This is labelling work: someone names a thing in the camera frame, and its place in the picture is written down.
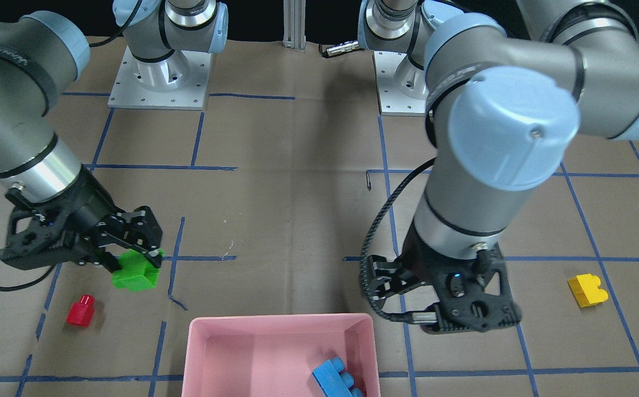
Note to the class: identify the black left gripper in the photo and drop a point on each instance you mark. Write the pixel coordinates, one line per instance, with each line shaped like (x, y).
(420, 255)

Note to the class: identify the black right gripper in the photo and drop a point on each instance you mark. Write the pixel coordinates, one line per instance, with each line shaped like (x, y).
(83, 212)

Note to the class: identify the green toy block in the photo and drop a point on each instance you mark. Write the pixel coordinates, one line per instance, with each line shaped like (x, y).
(136, 273)

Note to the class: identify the red toy block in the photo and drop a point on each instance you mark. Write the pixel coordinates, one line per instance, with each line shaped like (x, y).
(81, 312)

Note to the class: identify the yellow toy block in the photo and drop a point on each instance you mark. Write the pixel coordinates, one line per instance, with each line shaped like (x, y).
(587, 291)

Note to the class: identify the blue toy block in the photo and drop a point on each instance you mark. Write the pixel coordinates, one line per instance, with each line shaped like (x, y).
(333, 379)

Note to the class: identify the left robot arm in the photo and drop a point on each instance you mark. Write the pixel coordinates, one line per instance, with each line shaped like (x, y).
(501, 113)

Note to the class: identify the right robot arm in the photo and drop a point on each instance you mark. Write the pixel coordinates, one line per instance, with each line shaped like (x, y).
(40, 56)

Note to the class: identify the pink plastic box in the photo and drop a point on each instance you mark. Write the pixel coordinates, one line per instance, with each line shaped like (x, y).
(274, 355)

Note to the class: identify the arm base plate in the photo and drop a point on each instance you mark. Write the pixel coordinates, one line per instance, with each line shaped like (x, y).
(400, 85)
(178, 83)

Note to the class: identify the aluminium frame post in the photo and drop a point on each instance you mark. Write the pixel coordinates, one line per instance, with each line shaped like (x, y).
(294, 25)

